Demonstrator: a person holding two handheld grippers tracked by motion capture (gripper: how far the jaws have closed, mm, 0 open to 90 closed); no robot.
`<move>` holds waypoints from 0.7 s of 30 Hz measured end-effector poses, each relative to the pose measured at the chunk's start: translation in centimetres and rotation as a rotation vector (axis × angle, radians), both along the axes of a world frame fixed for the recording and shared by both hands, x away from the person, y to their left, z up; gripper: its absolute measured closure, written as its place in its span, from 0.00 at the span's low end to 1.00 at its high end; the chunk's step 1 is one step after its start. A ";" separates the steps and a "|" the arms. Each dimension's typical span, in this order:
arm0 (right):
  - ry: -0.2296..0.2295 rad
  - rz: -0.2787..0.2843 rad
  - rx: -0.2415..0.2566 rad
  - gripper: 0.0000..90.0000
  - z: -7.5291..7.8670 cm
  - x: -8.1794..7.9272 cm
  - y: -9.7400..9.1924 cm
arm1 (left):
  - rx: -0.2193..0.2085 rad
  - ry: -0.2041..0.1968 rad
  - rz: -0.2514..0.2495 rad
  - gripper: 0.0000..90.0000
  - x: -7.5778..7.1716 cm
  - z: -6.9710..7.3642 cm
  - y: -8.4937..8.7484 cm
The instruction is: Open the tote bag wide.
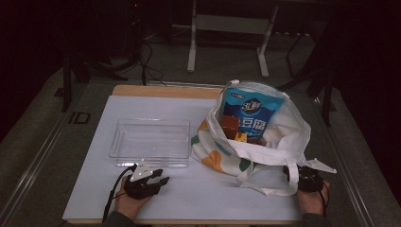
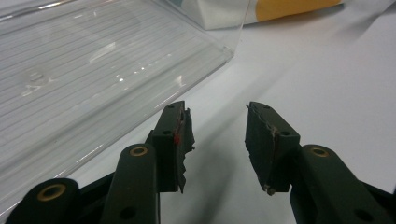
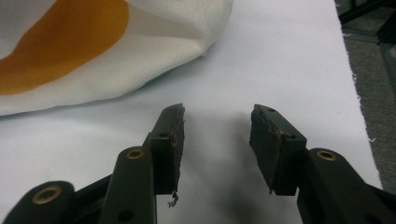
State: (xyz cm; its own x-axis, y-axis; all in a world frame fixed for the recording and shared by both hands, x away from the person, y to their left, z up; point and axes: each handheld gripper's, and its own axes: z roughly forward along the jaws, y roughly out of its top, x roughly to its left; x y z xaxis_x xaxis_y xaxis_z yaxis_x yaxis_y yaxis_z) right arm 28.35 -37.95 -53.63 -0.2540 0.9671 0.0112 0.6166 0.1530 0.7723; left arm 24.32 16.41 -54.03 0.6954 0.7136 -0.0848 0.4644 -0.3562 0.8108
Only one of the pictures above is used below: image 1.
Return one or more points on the white metal stand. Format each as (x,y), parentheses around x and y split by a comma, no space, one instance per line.
(231,23)

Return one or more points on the clear plastic container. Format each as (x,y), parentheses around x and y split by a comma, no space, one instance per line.
(151,138)

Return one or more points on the black metal stand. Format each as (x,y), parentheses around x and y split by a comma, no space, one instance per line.
(327,94)

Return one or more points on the black tripod stand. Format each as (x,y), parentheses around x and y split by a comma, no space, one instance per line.
(66,82)

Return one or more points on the blue snack bag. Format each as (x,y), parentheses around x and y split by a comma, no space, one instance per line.
(252,107)

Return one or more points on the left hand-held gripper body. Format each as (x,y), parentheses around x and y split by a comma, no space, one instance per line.
(140,187)

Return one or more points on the metal floor rail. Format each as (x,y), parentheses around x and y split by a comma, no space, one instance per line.
(31,171)
(343,164)

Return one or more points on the white tote bag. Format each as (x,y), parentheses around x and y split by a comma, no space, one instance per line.
(290,132)

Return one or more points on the person's left hand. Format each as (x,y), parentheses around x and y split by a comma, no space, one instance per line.
(127,205)

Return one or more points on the person's right hand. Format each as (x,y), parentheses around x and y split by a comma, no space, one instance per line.
(312,201)

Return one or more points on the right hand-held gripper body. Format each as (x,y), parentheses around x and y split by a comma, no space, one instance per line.
(310,179)

